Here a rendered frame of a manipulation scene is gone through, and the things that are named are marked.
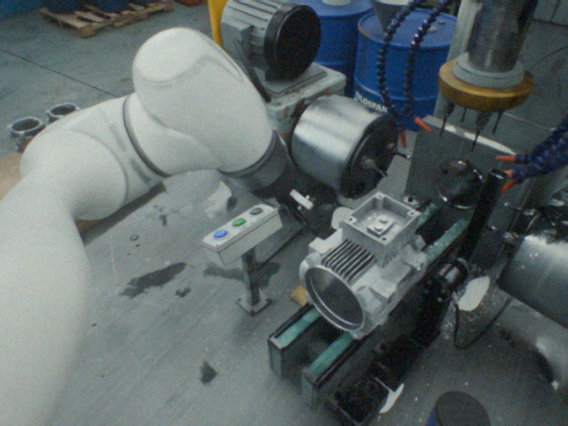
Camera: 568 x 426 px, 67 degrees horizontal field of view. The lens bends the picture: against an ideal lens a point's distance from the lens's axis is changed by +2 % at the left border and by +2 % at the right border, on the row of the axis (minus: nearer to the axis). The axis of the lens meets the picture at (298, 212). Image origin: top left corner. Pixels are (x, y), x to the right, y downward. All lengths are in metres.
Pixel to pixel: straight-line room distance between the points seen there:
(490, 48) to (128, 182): 0.69
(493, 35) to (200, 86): 0.62
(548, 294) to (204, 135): 0.73
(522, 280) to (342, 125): 0.54
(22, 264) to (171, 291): 0.98
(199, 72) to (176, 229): 0.96
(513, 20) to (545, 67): 0.27
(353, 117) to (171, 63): 0.74
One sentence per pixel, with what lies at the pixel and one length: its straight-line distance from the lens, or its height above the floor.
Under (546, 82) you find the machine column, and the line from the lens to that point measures 1.16.
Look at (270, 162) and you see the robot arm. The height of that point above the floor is 1.40.
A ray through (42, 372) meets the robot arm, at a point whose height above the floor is 1.57.
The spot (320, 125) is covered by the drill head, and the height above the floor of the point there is 1.13.
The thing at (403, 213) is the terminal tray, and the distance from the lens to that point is 0.89.
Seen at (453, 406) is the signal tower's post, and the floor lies 1.22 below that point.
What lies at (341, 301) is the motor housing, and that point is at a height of 0.94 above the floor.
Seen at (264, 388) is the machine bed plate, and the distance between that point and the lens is 1.01.
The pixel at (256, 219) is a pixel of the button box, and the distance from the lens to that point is 0.93.
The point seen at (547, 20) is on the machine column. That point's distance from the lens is 1.12.
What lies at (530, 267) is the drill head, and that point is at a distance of 0.94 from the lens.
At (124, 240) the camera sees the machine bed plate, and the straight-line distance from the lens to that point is 1.36.
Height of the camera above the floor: 1.71
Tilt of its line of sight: 42 degrees down
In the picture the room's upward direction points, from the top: straight up
